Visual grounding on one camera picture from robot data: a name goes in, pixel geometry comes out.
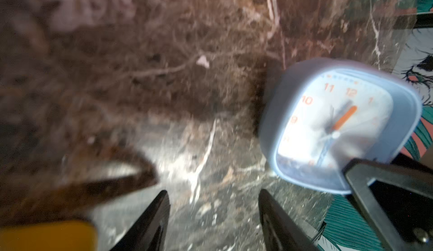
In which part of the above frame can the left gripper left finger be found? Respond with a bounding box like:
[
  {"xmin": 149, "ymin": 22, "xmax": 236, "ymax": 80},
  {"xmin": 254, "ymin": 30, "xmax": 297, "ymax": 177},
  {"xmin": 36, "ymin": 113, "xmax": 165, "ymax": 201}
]
[{"xmin": 111, "ymin": 190, "xmax": 171, "ymax": 251}]

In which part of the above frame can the yellow alarm clock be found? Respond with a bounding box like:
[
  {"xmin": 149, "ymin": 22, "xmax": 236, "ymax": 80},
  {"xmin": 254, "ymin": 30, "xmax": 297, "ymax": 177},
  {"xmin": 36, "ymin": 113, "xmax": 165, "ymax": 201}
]
[{"xmin": 1, "ymin": 220, "xmax": 98, "ymax": 251}]

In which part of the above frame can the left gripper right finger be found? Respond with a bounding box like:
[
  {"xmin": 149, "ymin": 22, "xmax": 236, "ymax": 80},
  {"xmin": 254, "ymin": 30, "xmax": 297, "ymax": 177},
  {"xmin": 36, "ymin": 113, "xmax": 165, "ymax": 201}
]
[{"xmin": 258, "ymin": 189, "xmax": 318, "ymax": 251}]

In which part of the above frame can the blue alarm clock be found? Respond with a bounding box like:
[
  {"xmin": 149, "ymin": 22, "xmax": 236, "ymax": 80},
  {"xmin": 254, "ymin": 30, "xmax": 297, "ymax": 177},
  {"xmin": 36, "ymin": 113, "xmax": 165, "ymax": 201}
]
[{"xmin": 258, "ymin": 58, "xmax": 422, "ymax": 195}]

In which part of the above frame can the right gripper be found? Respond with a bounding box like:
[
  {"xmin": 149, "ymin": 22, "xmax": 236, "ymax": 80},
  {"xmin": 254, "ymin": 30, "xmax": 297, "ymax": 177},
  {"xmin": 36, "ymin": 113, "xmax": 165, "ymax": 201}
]
[{"xmin": 343, "ymin": 159, "xmax": 433, "ymax": 251}]

